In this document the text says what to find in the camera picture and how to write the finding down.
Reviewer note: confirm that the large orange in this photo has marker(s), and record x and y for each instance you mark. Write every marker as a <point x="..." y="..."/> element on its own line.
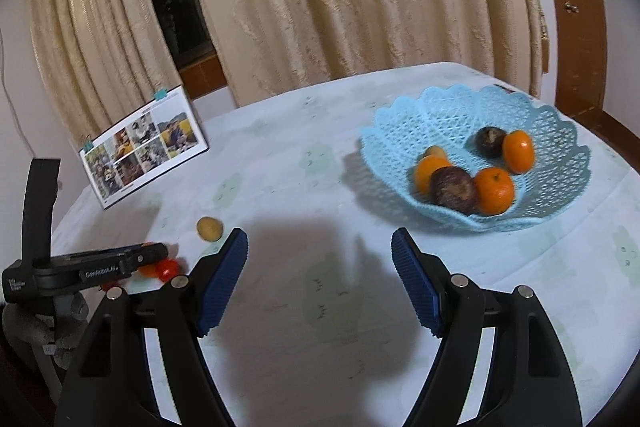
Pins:
<point x="495" y="192"/>

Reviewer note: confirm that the small dark wrinkled passion fruit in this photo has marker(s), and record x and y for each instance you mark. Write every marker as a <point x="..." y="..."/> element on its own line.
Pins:
<point x="489" y="141"/>

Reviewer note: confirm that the small yellow round fruit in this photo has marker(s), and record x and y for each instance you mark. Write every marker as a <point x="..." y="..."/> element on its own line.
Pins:
<point x="435" y="152"/>

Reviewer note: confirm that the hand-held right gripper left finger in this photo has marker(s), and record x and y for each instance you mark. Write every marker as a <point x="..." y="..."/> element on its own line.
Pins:
<point x="222" y="282"/>

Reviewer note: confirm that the metal cabinet knob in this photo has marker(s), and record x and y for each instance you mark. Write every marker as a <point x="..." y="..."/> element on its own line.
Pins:
<point x="570" y="7"/>

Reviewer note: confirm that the large dark brown avocado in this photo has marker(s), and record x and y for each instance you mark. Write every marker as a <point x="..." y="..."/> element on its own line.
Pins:
<point x="453" y="189"/>

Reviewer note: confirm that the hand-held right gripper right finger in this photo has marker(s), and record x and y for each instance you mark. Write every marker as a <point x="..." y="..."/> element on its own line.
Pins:
<point x="417" y="282"/>

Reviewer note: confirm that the small tangerine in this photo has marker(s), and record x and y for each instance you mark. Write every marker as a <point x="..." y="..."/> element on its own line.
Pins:
<point x="518" y="151"/>

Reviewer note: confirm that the wooden cabinet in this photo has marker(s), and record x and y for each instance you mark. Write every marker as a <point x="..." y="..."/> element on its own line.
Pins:
<point x="580" y="32"/>

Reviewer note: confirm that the light blue lattice basket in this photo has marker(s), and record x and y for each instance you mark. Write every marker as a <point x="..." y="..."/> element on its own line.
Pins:
<point x="400" y="132"/>

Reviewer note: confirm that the medium smooth orange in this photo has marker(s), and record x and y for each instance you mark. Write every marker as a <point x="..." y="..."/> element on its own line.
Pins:
<point x="424" y="174"/>

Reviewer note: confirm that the red tomato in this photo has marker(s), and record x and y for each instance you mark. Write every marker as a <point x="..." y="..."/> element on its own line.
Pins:
<point x="167" y="270"/>
<point x="107" y="287"/>

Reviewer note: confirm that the small olive round fruit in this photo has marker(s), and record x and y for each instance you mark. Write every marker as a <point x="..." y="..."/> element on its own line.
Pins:
<point x="210" y="228"/>

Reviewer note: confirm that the pale printed tablecloth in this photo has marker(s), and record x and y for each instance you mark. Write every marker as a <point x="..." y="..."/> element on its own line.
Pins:
<point x="310" y="187"/>

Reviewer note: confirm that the person's left hand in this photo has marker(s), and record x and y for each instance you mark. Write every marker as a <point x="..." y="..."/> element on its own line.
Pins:
<point x="30" y="324"/>

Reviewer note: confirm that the photo collage board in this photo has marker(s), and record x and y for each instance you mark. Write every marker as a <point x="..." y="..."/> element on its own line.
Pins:
<point x="145" y="147"/>

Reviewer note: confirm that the teal binder clip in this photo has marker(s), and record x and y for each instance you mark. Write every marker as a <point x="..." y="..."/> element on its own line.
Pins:
<point x="160" y="95"/>
<point x="87" y="142"/>

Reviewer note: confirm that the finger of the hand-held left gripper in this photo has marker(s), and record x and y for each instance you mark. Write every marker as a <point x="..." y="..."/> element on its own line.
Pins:
<point x="145" y="253"/>
<point x="222" y="282"/>

